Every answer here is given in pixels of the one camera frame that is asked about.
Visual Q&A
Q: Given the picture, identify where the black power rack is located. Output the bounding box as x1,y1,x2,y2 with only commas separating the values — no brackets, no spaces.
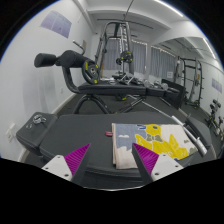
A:
174,56,205,109

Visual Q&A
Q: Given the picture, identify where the black bench with roller pads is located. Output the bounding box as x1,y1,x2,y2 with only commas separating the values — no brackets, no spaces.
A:
33,39,188,116

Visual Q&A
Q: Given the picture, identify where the large purple wall poster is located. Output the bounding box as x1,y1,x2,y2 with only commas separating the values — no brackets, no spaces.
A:
39,9,73,39

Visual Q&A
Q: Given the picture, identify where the metal key bunch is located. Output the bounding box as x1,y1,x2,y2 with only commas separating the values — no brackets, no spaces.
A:
25,113,48,129

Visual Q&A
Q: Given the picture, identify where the black padded workout bench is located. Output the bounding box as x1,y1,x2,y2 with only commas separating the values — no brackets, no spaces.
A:
15,110,218,189

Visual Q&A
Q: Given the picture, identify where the silver barbell bar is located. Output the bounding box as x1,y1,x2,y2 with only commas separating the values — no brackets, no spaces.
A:
171,114,208,158

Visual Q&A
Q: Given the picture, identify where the black upright panel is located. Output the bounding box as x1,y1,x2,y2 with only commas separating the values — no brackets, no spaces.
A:
161,78,188,109

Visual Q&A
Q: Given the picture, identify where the small purple wall poster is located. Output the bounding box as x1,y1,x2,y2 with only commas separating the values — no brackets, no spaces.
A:
211,77,224,94

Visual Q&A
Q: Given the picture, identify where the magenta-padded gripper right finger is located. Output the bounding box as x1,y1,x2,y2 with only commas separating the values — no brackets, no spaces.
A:
130,142,184,186

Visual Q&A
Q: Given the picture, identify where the short ceiling light strip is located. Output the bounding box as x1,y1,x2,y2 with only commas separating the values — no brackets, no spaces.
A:
202,37,217,60

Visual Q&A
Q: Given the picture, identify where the white wall socket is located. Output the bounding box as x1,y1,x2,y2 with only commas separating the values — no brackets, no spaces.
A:
4,123,17,143

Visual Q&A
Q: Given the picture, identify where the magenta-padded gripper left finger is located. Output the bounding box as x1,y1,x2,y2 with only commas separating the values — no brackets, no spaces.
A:
41,143,93,186

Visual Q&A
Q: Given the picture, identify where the grey cable machine frame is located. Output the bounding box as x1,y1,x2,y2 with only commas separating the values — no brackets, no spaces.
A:
94,20,136,81

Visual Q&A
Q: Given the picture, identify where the group of grey dumbbells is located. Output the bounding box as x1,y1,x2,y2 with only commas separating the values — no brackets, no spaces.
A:
106,73,169,91

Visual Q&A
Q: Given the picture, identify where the black yellow weight plate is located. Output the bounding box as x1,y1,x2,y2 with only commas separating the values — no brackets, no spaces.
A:
81,58,101,85
115,49,134,66

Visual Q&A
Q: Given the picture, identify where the long ceiling light strip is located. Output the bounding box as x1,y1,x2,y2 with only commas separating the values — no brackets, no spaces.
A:
153,0,184,18

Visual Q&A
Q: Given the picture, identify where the grey window curtain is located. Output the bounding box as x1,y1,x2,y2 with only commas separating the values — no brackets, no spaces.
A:
103,38,148,74
149,46,178,79

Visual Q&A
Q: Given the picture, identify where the black yellow roller bench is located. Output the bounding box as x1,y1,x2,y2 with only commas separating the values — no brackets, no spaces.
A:
206,98,224,136

